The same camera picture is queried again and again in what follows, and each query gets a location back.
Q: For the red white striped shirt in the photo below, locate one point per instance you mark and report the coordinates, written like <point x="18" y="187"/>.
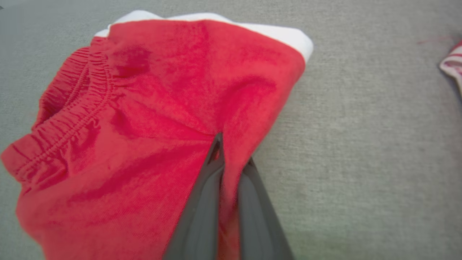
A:
<point x="454" y="65"/>

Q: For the red shorts with white stripe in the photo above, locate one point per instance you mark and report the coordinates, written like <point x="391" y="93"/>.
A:
<point x="144" y="108"/>

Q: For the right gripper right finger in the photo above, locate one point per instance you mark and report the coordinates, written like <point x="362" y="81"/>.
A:
<point x="260" y="224"/>

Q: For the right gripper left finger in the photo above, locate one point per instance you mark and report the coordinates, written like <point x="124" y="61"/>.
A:
<point x="202" y="216"/>

